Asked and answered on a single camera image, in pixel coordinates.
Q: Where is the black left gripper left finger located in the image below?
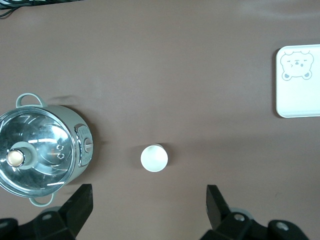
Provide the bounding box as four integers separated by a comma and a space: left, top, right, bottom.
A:
0, 183, 94, 240

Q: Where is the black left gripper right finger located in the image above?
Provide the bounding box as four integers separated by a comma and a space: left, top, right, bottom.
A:
201, 184, 308, 240

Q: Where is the white plastic cup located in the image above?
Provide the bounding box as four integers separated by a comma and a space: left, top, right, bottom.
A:
139, 142, 169, 173

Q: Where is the white tray with bear print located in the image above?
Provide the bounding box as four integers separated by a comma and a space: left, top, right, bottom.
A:
275, 44, 320, 119

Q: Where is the glass pot lid with knob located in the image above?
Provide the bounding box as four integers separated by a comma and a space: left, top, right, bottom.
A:
0, 106, 80, 197

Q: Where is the pale green electric pot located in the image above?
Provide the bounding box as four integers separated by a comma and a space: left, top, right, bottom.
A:
0, 93, 95, 208

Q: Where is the black cable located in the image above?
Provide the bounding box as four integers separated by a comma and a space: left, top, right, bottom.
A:
0, 0, 35, 12
0, 7, 18, 20

